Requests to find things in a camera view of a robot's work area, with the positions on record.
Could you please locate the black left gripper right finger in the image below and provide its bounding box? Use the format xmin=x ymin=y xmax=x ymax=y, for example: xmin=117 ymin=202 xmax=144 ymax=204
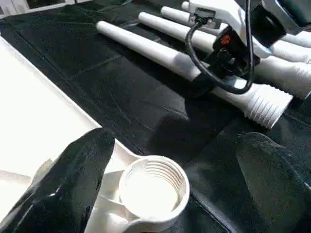
xmin=237 ymin=132 xmax=311 ymax=233

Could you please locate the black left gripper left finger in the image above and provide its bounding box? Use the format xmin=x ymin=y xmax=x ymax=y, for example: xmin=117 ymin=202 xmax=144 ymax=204
xmin=0 ymin=127 xmax=116 ymax=233

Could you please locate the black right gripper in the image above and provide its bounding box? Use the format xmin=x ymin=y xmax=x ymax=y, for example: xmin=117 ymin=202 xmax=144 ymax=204
xmin=214 ymin=7 xmax=287 ymax=78

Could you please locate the white plastic table top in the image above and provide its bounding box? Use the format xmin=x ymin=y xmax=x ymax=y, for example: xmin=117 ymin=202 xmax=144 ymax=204
xmin=0 ymin=36 xmax=191 ymax=233

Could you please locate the white plastic table leg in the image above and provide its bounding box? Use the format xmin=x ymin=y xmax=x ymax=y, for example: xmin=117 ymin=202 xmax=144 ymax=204
xmin=160 ymin=6 xmax=311 ymax=64
xmin=181 ymin=1 xmax=311 ymax=47
xmin=138 ymin=12 xmax=311 ymax=100
xmin=96 ymin=20 xmax=294 ymax=130

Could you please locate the black work mat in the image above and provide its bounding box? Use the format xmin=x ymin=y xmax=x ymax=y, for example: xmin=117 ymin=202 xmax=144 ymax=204
xmin=0 ymin=0 xmax=311 ymax=233

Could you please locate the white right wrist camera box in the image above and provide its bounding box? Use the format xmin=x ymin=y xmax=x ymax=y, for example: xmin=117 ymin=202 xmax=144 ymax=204
xmin=187 ymin=0 xmax=275 ymax=59

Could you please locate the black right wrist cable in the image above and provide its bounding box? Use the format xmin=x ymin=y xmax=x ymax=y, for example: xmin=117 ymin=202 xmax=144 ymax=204
xmin=184 ymin=17 xmax=256 ymax=95

